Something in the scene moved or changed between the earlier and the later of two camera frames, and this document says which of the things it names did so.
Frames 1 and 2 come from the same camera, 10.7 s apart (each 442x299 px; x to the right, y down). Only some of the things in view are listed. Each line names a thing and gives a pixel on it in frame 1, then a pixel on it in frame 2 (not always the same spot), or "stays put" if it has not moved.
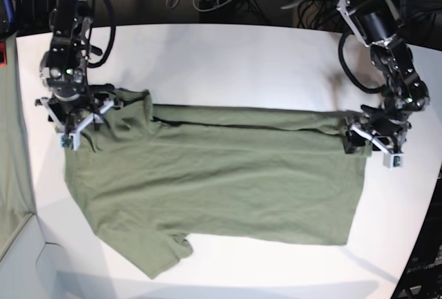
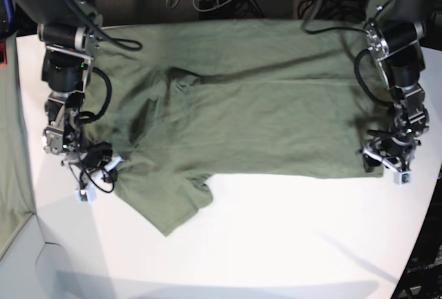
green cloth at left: (16, 208) stays put
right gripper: (376, 130) → (393, 147)
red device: (3, 58) stays put
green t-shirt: (150, 177) → (186, 101)
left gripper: (71, 108) → (95, 163)
